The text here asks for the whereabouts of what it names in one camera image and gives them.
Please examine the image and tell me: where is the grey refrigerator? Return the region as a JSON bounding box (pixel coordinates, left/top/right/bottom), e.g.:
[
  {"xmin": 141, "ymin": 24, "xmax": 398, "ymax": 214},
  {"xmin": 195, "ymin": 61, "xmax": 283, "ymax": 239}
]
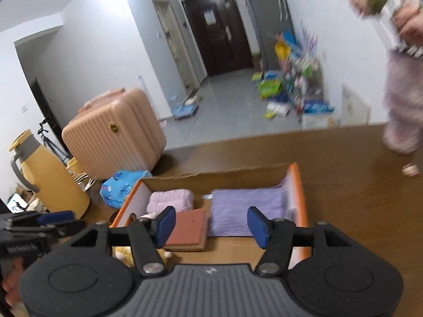
[{"xmin": 240, "ymin": 0, "xmax": 296, "ymax": 57}]

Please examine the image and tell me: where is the red cardboard box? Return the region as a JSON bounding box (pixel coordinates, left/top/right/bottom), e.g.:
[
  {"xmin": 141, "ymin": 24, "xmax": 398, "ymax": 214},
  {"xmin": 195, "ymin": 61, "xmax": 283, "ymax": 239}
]
[{"xmin": 109, "ymin": 162, "xmax": 313, "ymax": 265}]

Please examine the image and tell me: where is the small lit screen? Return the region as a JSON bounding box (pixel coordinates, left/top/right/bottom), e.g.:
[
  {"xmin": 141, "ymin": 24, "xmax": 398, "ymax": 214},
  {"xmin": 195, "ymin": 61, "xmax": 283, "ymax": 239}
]
[{"xmin": 7, "ymin": 193, "xmax": 30, "ymax": 213}]

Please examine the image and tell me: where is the blue tissue pack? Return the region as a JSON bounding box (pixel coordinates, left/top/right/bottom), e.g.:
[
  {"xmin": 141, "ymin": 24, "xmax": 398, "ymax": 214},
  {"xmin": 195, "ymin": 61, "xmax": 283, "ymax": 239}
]
[{"xmin": 100, "ymin": 170, "xmax": 153, "ymax": 209}]

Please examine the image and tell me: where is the green cardboard box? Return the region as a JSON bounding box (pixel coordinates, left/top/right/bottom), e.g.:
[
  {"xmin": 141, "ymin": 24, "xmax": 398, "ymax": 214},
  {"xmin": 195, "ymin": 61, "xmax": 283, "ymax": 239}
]
[{"xmin": 258, "ymin": 78, "xmax": 283, "ymax": 100}]

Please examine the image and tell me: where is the pink textured vase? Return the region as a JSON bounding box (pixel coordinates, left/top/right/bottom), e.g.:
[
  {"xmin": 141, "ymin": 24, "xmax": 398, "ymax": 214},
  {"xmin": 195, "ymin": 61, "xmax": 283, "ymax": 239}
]
[{"xmin": 383, "ymin": 49, "xmax": 423, "ymax": 155}]

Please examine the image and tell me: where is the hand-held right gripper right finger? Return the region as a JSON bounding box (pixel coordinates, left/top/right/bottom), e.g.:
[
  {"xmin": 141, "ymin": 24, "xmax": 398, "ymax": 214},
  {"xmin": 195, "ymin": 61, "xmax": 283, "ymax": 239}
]
[{"xmin": 247, "ymin": 206, "xmax": 352, "ymax": 277}]

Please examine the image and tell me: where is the person's left hand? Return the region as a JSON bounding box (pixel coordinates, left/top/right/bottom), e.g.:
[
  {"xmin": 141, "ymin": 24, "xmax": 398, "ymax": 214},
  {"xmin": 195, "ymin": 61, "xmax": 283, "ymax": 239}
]
[{"xmin": 0, "ymin": 259, "xmax": 27, "ymax": 307}]

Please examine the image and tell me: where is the purple towel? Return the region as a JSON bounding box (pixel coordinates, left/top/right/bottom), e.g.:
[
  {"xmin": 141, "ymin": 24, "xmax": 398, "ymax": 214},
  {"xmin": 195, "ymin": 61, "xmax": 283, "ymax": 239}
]
[{"xmin": 146, "ymin": 189, "xmax": 194, "ymax": 215}]

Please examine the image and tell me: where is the black tripod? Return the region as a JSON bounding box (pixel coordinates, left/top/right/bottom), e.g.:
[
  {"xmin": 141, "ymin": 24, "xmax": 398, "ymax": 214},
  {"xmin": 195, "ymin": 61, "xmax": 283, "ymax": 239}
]
[{"xmin": 37, "ymin": 115, "xmax": 71, "ymax": 167}]

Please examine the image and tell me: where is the white flat board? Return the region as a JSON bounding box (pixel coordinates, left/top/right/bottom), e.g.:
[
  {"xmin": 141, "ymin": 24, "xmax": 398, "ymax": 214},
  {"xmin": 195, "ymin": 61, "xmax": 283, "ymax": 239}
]
[{"xmin": 340, "ymin": 84, "xmax": 371, "ymax": 127}]

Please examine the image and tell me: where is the yellow thermos jug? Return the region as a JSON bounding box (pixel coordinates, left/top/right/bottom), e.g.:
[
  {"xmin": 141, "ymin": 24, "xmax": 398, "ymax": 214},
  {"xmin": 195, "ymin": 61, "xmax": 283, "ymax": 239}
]
[{"xmin": 8, "ymin": 130, "xmax": 91, "ymax": 220}]

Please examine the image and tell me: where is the dark brown entrance door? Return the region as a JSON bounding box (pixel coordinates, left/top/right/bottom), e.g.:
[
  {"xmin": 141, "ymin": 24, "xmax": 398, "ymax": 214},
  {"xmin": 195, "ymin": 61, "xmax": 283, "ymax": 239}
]
[{"xmin": 181, "ymin": 0, "xmax": 254, "ymax": 77}]

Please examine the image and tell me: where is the purple drawstring pouch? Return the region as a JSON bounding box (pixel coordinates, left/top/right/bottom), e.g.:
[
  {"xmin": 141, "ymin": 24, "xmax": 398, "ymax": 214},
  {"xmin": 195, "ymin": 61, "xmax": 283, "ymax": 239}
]
[{"xmin": 210, "ymin": 178, "xmax": 291, "ymax": 238}]

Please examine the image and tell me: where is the red-brown scouring sponge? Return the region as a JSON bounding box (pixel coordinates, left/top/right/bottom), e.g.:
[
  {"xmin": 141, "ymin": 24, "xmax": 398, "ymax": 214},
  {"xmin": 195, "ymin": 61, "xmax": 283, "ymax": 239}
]
[{"xmin": 164, "ymin": 209, "xmax": 209, "ymax": 252}]

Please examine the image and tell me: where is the light wooden interior door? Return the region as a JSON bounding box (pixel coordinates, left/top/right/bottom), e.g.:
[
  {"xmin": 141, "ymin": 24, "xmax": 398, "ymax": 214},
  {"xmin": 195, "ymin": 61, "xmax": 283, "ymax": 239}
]
[{"xmin": 152, "ymin": 0, "xmax": 200, "ymax": 91}]

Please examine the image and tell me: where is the pink ribbed suitcase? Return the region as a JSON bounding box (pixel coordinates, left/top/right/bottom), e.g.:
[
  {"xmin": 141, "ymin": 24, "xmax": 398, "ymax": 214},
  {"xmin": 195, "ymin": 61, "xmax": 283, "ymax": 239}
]
[{"xmin": 62, "ymin": 87, "xmax": 167, "ymax": 181}]

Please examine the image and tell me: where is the blue flat floor trolley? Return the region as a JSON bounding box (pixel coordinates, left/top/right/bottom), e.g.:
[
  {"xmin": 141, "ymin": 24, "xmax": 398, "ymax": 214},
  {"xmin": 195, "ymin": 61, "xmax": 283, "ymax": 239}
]
[{"xmin": 172, "ymin": 94, "xmax": 205, "ymax": 121}]

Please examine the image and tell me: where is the yellow bag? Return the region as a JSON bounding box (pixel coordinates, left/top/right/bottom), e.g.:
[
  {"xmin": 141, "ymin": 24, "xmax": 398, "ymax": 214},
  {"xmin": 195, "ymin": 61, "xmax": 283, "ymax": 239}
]
[{"xmin": 275, "ymin": 38, "xmax": 293, "ymax": 62}]

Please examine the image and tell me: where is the lilac feathery decoration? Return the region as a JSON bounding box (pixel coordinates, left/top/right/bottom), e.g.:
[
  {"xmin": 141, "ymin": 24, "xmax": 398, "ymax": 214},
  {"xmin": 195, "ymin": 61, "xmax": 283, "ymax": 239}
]
[{"xmin": 301, "ymin": 20, "xmax": 319, "ymax": 57}]

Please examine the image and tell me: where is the small trolley with bottles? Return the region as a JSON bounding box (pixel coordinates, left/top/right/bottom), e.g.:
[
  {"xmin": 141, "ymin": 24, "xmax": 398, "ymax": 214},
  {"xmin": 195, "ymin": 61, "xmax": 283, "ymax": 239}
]
[{"xmin": 287, "ymin": 53, "xmax": 326, "ymax": 106}]

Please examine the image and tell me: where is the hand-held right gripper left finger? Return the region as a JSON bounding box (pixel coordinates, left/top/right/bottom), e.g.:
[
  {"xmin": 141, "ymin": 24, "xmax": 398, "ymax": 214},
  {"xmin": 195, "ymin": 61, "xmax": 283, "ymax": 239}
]
[{"xmin": 69, "ymin": 206, "xmax": 176, "ymax": 277}]

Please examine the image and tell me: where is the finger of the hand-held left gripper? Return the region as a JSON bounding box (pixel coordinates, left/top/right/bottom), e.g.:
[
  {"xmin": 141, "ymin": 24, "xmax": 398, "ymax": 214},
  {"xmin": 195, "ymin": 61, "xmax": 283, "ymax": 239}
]
[
  {"xmin": 49, "ymin": 220, "xmax": 87, "ymax": 238},
  {"xmin": 7, "ymin": 211, "xmax": 76, "ymax": 228}
]

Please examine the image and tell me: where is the white cable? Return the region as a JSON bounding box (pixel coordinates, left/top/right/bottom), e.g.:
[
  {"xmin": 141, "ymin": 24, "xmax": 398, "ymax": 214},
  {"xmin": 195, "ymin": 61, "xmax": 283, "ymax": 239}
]
[{"xmin": 74, "ymin": 171, "xmax": 96, "ymax": 192}]

